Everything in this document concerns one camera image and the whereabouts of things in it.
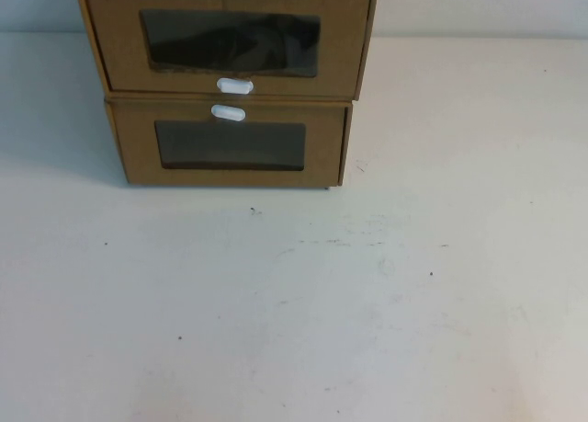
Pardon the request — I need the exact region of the lower cardboard drawer with window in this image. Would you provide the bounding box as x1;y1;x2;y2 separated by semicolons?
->
103;95;355;193

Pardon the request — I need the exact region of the white plastic drawer handle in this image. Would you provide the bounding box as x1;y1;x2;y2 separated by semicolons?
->
209;103;247;121
216;76;255;95

